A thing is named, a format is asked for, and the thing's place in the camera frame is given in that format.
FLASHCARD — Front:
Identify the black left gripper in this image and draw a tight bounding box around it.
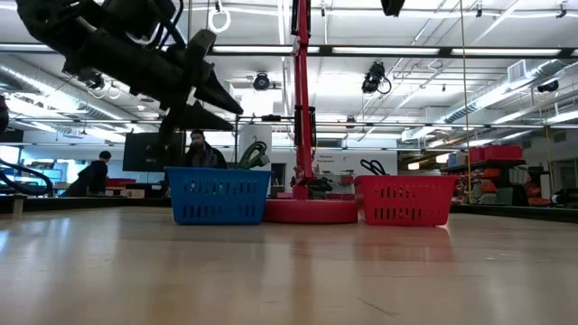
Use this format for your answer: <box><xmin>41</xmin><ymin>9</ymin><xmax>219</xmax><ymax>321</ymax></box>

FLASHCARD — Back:
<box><xmin>67</xmin><ymin>29</ymin><xmax>245</xmax><ymax>137</ymax></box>

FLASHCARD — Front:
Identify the green braided cable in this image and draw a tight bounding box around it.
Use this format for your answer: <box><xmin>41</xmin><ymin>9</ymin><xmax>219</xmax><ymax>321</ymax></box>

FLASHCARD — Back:
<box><xmin>235</xmin><ymin>140</ymin><xmax>273</xmax><ymax>172</ymax></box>

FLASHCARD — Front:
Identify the black USB cable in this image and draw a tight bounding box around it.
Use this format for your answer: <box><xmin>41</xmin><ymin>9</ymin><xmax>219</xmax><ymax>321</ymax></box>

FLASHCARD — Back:
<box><xmin>359</xmin><ymin>158</ymin><xmax>390</xmax><ymax>178</ymax></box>

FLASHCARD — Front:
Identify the person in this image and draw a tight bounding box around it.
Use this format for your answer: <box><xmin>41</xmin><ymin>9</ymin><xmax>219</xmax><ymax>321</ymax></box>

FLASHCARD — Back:
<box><xmin>182</xmin><ymin>128</ymin><xmax>228</xmax><ymax>171</ymax></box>
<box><xmin>60</xmin><ymin>150</ymin><xmax>113</xmax><ymax>199</ymax></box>

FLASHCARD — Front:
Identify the black monitor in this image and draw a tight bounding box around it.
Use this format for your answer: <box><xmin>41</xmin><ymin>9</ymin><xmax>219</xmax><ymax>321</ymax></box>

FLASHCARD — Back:
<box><xmin>122</xmin><ymin>131</ymin><xmax>187</xmax><ymax>173</ymax></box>

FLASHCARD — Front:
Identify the blue plastic basket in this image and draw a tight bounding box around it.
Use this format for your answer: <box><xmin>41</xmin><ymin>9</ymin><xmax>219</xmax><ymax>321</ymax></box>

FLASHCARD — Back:
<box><xmin>164</xmin><ymin>166</ymin><xmax>275</xmax><ymax>227</ymax></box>

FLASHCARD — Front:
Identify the red desk lamp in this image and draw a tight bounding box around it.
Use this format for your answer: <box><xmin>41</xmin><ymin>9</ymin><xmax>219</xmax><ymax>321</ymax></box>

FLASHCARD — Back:
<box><xmin>262</xmin><ymin>0</ymin><xmax>360</xmax><ymax>226</ymax></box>

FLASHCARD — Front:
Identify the red tray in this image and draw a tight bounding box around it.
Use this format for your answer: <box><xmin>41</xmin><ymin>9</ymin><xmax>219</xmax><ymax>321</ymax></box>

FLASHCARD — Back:
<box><xmin>105</xmin><ymin>176</ymin><xmax>137</xmax><ymax>189</ymax></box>

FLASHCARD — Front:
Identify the red plastic basket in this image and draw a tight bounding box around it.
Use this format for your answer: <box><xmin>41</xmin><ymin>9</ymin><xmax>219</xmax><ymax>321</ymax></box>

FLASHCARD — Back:
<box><xmin>352</xmin><ymin>173</ymin><xmax>458</xmax><ymax>228</ymax></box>

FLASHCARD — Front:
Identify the shelf with orange bins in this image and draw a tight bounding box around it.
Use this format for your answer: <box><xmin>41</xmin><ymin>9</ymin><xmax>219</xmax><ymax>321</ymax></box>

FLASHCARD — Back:
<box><xmin>439</xmin><ymin>144</ymin><xmax>555</xmax><ymax>209</ymax></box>

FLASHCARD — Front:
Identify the black round ceiling camera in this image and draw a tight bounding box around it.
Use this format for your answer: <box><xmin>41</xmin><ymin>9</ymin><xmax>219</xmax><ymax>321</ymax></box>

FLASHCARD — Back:
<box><xmin>252</xmin><ymin>71</ymin><xmax>272</xmax><ymax>92</ymax></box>

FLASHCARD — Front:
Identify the white hanging ring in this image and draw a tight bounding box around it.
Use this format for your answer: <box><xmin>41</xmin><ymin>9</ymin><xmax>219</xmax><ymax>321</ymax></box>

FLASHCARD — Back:
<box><xmin>207</xmin><ymin>6</ymin><xmax>232</xmax><ymax>34</ymax></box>

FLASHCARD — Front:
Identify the black overhead camera with cable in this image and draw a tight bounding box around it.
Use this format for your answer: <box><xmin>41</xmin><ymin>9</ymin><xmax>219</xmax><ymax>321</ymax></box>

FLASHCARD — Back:
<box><xmin>360</xmin><ymin>60</ymin><xmax>393</xmax><ymax>96</ymax></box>

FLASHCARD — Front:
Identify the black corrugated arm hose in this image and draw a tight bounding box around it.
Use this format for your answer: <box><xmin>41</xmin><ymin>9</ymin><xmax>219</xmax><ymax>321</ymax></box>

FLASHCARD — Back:
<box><xmin>0</xmin><ymin>156</ymin><xmax>55</xmax><ymax>199</ymax></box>

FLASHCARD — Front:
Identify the yellow cable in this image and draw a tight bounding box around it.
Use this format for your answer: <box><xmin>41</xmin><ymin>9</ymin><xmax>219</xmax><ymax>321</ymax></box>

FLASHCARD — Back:
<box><xmin>457</xmin><ymin>0</ymin><xmax>473</xmax><ymax>205</ymax></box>

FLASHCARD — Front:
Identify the black aluminium table frame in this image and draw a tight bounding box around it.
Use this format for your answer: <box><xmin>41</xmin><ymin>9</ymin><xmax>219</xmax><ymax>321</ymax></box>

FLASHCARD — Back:
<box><xmin>0</xmin><ymin>194</ymin><xmax>578</xmax><ymax>225</ymax></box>

